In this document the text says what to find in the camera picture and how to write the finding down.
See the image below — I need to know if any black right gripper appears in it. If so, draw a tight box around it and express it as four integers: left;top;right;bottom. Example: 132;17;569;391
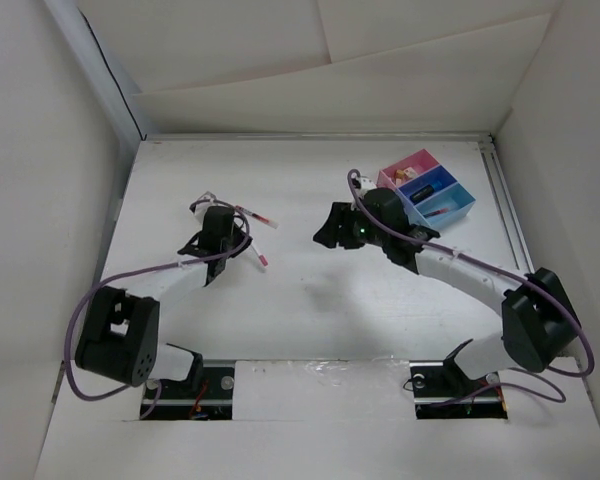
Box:
312;202;388;250

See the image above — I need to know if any red gel pen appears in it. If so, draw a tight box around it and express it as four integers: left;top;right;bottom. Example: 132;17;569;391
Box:
235;205;279;229

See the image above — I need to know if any white marker pink cap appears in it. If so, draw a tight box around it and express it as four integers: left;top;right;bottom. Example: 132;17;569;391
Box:
251;242;269;268

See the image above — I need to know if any white eraser with label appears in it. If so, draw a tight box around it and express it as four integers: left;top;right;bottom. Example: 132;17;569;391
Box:
404;167;419;179

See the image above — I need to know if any purple cap black highlighter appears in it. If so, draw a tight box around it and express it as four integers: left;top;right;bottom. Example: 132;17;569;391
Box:
410;184;435;204

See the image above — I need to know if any orange gel pen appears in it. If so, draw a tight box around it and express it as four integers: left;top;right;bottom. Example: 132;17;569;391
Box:
423;207;454;219

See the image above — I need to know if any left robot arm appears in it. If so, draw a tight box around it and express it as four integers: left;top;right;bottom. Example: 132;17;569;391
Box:
74;204;251;397

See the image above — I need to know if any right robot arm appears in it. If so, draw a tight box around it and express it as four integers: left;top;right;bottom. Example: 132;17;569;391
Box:
313;188;582;394

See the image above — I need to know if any pink storage bin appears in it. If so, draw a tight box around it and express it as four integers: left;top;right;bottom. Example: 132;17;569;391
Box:
376;149;439;190

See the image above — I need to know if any dark blue storage bin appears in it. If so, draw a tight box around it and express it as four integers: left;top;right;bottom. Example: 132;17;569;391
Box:
398;166;456;205

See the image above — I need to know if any light blue storage bin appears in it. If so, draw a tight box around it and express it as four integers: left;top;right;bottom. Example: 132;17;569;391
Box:
413;183;476;231

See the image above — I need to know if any white foam board front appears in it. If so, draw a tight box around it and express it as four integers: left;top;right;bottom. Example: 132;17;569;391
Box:
36;360;600;479

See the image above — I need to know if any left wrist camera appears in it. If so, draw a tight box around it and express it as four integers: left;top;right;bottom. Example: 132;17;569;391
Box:
189;191;217;221

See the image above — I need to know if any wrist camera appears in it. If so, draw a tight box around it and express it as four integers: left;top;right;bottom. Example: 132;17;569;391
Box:
189;191;217;221
351;176;377;198

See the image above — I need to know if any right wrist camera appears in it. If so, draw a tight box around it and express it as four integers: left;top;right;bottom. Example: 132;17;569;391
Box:
351;176;377;198

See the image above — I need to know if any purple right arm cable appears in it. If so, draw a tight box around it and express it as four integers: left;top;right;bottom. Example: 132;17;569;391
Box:
347;168;595;409

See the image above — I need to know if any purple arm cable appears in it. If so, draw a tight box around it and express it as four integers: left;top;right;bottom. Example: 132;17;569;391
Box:
347;168;595;409
65;197;255;419

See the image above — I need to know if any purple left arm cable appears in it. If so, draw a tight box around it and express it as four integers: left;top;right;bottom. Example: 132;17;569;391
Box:
65;197;255;419

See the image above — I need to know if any aluminium rail right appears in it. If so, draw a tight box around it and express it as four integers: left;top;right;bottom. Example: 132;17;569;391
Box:
478;133;536;273

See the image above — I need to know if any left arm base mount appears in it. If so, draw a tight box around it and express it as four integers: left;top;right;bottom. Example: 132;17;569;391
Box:
140;363;235;421

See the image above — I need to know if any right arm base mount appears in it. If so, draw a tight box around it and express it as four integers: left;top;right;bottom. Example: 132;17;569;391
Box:
402;360;508;420

